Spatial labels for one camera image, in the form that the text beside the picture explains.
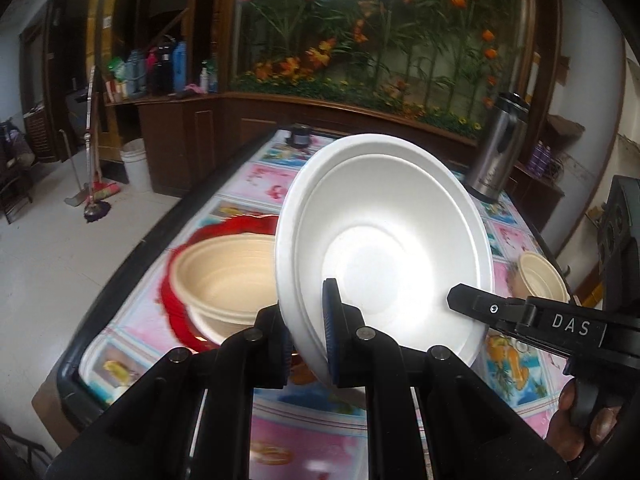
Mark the red tray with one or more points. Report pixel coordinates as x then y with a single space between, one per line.
172 305

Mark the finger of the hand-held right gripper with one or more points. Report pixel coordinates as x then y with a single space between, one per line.
550 322

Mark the cardboard box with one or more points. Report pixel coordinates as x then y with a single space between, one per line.
47 402

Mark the white disposable bowl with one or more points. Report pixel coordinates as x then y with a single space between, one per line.
390 220

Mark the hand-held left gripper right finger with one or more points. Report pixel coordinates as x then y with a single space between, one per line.
330 330

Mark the row of cleaning bottles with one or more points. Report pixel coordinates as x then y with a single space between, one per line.
150 70

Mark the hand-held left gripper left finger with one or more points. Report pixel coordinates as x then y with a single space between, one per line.
287 355

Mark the small beige disposable bowl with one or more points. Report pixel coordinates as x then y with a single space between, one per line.
542 270

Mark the white plastic bucket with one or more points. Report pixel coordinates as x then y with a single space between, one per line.
136 165

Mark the small black jar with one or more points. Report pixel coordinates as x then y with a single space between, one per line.
300 136

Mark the grey floor squeegee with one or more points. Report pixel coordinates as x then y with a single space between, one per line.
75 185

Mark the dark chair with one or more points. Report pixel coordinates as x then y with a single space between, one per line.
12 170

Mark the dark wooden cabinet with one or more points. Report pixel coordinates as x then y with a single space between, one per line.
200 135

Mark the purple bottles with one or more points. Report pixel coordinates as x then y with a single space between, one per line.
540 157

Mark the person's right hand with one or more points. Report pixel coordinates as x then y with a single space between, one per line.
560 430

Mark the stainless steel thermos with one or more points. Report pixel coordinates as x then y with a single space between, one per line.
495 155

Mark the glass flower display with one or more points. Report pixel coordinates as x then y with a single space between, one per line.
380 35

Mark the pink and green broom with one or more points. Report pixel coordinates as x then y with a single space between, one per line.
106 190

